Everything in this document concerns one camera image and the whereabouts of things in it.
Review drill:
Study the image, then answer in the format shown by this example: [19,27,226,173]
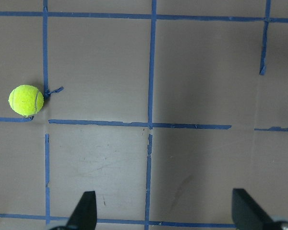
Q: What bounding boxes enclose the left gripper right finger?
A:
[231,188,275,230]

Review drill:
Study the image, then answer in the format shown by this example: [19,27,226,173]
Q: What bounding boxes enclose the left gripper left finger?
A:
[66,191,96,230]

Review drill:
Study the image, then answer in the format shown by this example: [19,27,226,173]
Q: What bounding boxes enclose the tennis ball near front edge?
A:
[8,85,44,117]

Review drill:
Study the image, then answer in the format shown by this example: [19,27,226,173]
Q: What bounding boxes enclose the brown paper table cover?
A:
[0,0,288,230]

